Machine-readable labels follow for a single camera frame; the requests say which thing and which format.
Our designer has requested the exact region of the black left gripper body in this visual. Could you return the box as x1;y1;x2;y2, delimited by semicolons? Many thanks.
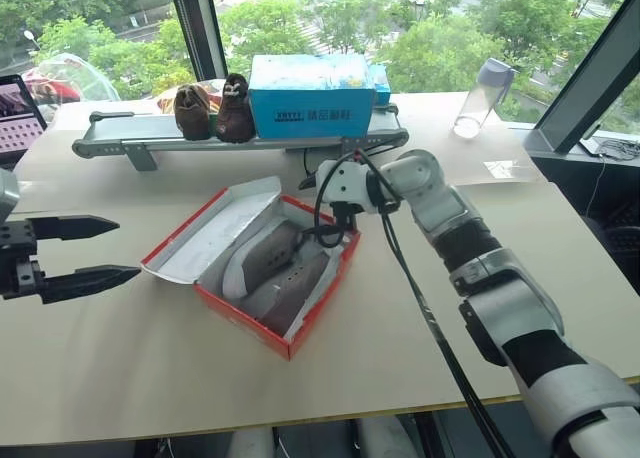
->
0;219;43;302

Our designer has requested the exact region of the grey brown suede shoe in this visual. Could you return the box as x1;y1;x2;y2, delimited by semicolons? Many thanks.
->
254;251;335;336
222;222;314;299

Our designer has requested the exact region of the blue shoebox with print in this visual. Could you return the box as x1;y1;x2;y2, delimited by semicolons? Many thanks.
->
248;54;378;140

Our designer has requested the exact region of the small light blue box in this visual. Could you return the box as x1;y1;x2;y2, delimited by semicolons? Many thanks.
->
367;64;392;107

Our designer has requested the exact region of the white wrapping paper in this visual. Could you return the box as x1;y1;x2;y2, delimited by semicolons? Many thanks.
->
285;237;354;341

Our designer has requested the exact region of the grey rounded shape under table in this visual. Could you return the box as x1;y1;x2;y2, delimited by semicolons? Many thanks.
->
227;426;277;458

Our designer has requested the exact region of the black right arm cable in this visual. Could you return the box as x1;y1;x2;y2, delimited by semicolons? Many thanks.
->
313;147;506;458

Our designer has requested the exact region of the red open shoebox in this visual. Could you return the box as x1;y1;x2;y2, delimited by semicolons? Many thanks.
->
140;175;363;363

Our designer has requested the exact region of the colourful snack bag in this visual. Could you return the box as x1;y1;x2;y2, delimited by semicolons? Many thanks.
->
154;79;227;115

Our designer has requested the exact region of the clear bottle with lilac lid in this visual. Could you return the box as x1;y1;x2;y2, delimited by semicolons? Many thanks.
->
451;57;519;140

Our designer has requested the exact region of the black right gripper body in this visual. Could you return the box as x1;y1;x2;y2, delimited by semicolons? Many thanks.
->
329;201;363;232

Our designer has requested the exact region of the transparent plastic umbrella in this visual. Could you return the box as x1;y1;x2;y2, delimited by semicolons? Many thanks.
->
35;51;122;105

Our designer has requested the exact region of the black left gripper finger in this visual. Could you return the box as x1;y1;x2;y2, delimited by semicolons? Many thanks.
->
27;215;122;242
38;264;143;306

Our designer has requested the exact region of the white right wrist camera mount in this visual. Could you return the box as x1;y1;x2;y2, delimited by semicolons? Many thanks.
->
315;158;377;215

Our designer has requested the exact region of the grey small conveyor belt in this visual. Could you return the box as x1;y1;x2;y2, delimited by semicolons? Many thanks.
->
72;102;410;173

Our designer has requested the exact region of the black window frame post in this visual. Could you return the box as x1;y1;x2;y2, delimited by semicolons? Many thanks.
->
167;0;230;83

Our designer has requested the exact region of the dark slanted window frame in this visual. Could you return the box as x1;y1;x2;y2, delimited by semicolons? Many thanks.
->
522;0;640;155

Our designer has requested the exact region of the silver laptop with cables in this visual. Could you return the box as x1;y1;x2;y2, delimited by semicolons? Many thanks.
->
578;135;640;160

